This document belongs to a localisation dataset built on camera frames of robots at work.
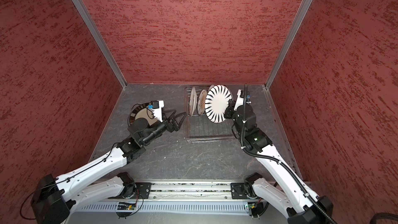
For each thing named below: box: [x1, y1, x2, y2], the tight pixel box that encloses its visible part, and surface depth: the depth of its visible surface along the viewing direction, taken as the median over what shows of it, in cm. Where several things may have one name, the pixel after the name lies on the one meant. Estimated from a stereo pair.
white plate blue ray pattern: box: [204, 84, 233, 124], surface depth 81 cm
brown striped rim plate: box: [127, 102, 158, 127], surface depth 105 cm
